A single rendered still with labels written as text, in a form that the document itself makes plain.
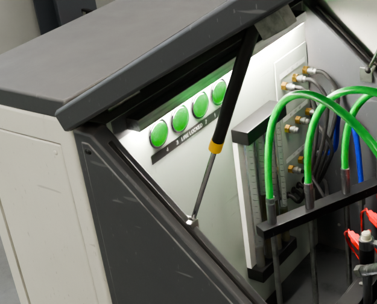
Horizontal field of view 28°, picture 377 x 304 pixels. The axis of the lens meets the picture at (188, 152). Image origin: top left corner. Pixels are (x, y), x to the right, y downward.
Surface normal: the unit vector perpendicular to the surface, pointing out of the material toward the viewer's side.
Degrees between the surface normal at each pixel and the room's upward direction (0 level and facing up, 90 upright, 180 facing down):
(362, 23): 90
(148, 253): 90
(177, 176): 90
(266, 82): 90
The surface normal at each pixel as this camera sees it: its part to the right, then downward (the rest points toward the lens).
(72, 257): -0.59, 0.44
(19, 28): 0.69, 0.26
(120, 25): -0.13, -0.87
